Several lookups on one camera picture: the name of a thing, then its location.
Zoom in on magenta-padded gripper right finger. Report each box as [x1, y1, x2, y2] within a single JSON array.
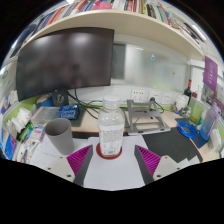
[[133, 144, 184, 185]]

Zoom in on small white container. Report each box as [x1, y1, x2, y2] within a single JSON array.
[[174, 94, 189, 111]]

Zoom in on blue circuit board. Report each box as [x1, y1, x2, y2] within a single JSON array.
[[59, 103, 80, 120]]

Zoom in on white tissue pack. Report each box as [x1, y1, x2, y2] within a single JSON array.
[[11, 107, 33, 133]]

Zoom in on white wall socket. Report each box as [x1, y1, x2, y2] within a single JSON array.
[[147, 90, 162, 104], [161, 92, 174, 105], [131, 88, 147, 104]]

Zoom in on clear plastic water bottle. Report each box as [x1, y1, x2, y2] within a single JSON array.
[[97, 94, 126, 158]]

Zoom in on grey cup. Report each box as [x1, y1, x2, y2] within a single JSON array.
[[44, 117, 75, 156]]

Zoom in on black cables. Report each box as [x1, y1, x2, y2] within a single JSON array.
[[68, 89, 104, 119]]

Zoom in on purple tinted drink bottle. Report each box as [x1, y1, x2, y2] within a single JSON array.
[[199, 103, 221, 142]]

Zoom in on coiled blue cable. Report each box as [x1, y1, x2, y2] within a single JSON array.
[[176, 120, 198, 139]]

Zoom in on dark wine bottle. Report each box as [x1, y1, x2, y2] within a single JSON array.
[[183, 78, 193, 106]]

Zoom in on white tissue box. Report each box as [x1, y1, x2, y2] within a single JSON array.
[[209, 128, 223, 151]]

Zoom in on clear plastic box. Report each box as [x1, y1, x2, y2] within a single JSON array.
[[31, 105, 63, 127]]

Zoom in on black computer monitor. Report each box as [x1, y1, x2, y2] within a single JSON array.
[[15, 27, 115, 108]]

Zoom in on group photo poster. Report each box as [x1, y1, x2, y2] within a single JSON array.
[[199, 83, 224, 118]]

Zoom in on blank white paper sheet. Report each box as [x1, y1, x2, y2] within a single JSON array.
[[83, 134, 153, 191]]

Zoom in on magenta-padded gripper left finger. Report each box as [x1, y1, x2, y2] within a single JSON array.
[[44, 144, 95, 187]]

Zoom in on grey metal laptop stand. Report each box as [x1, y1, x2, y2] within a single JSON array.
[[124, 98, 172, 136]]

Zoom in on black desk mat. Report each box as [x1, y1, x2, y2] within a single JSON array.
[[71, 127, 203, 164]]

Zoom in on purple pennant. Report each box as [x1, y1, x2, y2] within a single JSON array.
[[202, 55, 219, 93]]

